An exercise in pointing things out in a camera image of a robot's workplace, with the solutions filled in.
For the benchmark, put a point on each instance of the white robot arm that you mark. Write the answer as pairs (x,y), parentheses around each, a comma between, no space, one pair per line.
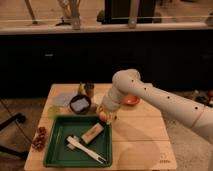
(191,114)

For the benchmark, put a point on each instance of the red yellow apple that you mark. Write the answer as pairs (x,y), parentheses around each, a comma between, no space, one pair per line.
(103,116)

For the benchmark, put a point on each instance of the dark bowl with blue sponge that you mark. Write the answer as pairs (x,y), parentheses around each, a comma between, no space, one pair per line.
(80,104)

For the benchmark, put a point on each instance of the wooden block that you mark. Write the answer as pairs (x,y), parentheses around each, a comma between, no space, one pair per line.
(92,133)

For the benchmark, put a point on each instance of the black chair leg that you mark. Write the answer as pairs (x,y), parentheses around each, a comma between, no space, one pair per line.
(20,118)

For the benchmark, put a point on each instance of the white plastic fork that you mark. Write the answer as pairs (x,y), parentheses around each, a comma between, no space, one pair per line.
(89,152)

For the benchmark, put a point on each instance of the white cup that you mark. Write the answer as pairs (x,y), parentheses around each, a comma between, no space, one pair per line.
(97,99)

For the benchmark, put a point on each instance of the red grape bunch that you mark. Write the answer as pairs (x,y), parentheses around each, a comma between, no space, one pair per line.
(39,141)

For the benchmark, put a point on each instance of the yellow green pear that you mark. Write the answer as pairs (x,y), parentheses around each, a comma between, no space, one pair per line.
(80,89)

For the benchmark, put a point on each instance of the dark green cup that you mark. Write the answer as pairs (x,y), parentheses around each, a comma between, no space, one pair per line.
(89,89)

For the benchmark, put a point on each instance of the wooden folding table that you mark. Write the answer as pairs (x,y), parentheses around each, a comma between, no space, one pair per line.
(139,137)

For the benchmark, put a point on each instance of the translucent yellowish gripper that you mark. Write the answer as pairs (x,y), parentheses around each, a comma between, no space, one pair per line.
(109,110)

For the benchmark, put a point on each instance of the orange bowl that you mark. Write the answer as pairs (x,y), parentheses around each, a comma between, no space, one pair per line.
(131,100)

